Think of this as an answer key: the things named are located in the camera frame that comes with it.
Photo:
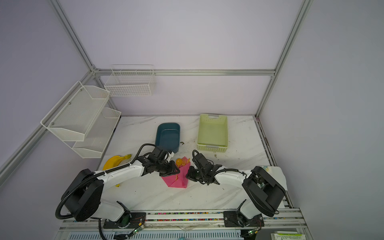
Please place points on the dark teal plastic bin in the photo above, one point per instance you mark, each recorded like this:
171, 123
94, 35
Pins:
168, 136

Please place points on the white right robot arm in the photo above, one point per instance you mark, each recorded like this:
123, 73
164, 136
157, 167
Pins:
265, 193

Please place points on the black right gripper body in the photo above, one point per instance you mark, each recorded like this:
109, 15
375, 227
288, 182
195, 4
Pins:
196, 174

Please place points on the white wire wall basket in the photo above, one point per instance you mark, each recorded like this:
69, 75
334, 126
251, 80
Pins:
131, 81

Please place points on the white mesh lower shelf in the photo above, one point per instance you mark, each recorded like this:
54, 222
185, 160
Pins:
98, 138

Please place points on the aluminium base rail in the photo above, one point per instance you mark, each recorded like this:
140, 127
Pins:
189, 225

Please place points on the colourful tissue pack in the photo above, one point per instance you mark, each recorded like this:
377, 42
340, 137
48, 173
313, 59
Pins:
277, 174

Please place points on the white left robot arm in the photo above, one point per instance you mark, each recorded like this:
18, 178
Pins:
83, 199

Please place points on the light green perforated basket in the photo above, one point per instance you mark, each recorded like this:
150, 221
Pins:
213, 134

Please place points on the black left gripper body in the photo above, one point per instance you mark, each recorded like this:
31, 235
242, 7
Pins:
165, 169

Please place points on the pink paper napkin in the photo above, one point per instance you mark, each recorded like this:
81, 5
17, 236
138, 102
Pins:
180, 180

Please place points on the white mesh upper shelf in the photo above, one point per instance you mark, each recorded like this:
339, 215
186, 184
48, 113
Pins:
73, 117

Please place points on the yellow plastic spoon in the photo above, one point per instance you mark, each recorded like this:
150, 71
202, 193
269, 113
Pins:
179, 162

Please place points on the aluminium frame post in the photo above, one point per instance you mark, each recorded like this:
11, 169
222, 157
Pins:
304, 9

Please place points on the white mesh shelf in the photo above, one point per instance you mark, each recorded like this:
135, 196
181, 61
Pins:
73, 117
98, 138

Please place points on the yellow banana bunch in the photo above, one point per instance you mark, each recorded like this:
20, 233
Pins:
116, 161

